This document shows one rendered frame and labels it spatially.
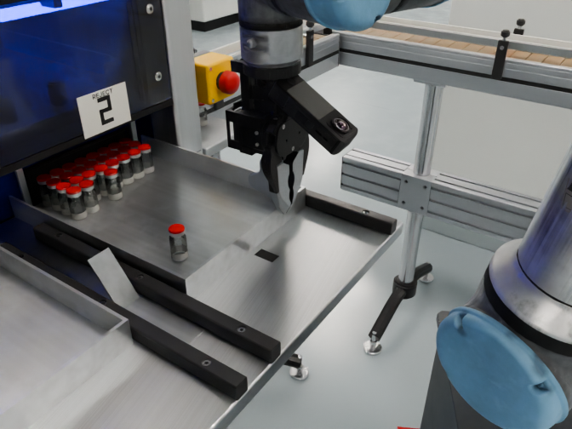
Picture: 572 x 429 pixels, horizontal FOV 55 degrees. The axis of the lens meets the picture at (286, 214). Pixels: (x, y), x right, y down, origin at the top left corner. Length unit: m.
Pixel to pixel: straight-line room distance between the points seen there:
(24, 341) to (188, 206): 0.31
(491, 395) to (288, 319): 0.24
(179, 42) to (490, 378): 0.67
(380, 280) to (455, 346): 1.62
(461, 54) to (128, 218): 0.95
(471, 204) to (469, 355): 1.15
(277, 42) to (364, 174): 1.12
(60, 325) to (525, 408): 0.47
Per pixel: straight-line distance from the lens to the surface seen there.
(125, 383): 0.59
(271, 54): 0.65
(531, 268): 0.45
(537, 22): 2.05
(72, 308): 0.68
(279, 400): 1.69
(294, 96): 0.66
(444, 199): 1.65
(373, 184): 1.72
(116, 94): 0.85
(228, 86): 0.98
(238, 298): 0.66
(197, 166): 0.93
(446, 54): 1.48
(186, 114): 0.96
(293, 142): 0.71
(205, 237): 0.76
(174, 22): 0.91
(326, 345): 1.84
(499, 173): 2.23
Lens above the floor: 1.31
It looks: 32 degrees down
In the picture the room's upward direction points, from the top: straight up
